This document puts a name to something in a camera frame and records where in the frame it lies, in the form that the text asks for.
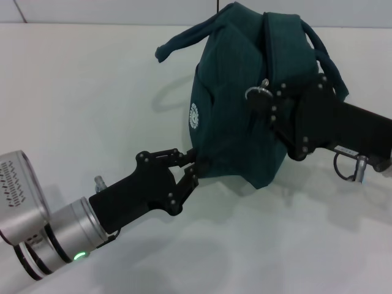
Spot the grey right wrist cable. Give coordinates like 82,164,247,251
332,151,369,184

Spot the dark teal fabric lunch bag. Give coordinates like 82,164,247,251
154,1,350,190

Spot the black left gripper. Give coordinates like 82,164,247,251
88,148,203,235

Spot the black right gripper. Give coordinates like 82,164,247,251
247,74,392,168

